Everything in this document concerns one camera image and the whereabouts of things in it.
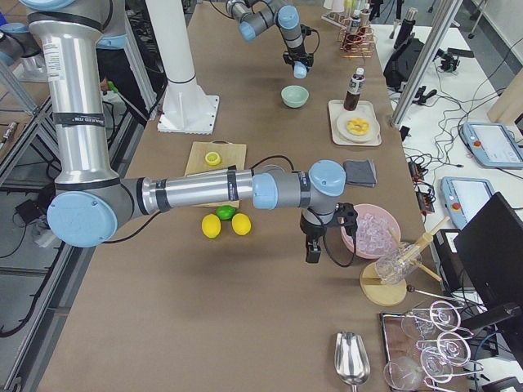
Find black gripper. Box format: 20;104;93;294
283;41;314;69
300;208;326;264

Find light blue plastic cup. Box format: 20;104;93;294
293;61;308;79

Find mint green bowl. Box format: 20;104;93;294
280;85;310;109

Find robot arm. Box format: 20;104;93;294
226;1;314;79
20;1;351;264

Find pink bowl of ice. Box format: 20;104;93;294
354;203;401;260

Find metal ice scoop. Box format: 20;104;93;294
334;332;370;391

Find standing dark tea bottle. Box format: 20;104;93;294
343;67;365;111

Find cream serving tray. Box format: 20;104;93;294
328;100;382;146

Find grey folded cloth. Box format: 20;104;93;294
343;159;377;187

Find whole lemon near board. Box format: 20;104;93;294
231;213;252;236

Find glazed donut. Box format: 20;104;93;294
346;118;369;136

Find clear glass on stand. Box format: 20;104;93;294
375;243;422;285

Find green lime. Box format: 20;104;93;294
215;205;237;221

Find wooden glass drying stand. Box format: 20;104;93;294
360;216;449;307

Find black backpack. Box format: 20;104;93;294
383;38;424;91

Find cream round plate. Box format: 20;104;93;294
335;111;379;144

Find whole lemon far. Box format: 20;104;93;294
201;214;221;238

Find bamboo cutting board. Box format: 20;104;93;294
184;140;248;209

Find half lemon slice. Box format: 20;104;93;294
204;151;221;167

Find blue teach pendant lower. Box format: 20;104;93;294
440;176;494;229

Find blue teach pendant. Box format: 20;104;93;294
440;176;494;229
462;122;522;169

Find wine glass upper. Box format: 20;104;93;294
401;300;473;339

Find wine glass lying front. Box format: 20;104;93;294
383;356;424;391

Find black monitor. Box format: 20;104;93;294
454;192;522;363

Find wine glass middle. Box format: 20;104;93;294
416;332;472;367

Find wine glass lower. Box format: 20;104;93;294
420;347;484;390

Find blue teach pendant upper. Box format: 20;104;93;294
462;122;522;169

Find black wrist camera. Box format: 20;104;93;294
335;203;358;239

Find copper wire bottle rack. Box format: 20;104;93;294
321;12;376;60

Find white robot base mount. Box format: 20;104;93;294
146;0;219;135

